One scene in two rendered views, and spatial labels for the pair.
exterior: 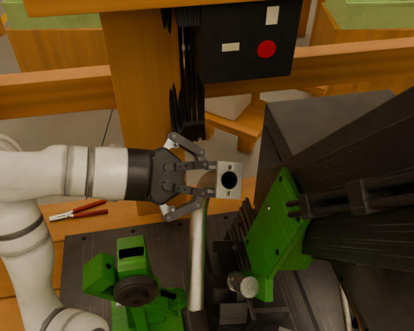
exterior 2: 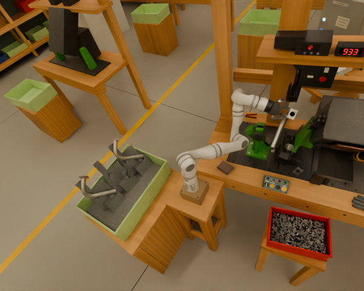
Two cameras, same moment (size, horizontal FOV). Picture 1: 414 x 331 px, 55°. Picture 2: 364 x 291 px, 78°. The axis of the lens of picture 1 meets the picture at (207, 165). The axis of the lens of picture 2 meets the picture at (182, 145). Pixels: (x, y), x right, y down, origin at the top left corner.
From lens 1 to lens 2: 0.85 m
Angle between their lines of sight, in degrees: 33
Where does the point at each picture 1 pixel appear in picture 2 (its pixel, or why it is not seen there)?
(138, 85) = (279, 80)
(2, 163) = (241, 96)
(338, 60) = not seen: outside the picture
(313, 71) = (353, 86)
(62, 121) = not seen: hidden behind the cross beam
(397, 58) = not seen: outside the picture
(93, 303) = not seen: hidden behind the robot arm
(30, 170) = (245, 99)
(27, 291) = (235, 125)
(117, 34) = (277, 65)
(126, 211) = (262, 119)
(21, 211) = (240, 107)
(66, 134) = (247, 85)
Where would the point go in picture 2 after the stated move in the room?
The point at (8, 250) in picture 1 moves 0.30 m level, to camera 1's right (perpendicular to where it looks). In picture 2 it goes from (235, 114) to (285, 130)
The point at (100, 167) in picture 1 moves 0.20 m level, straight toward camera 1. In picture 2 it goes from (260, 102) to (259, 128)
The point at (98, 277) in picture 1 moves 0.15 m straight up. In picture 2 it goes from (250, 129) to (251, 113)
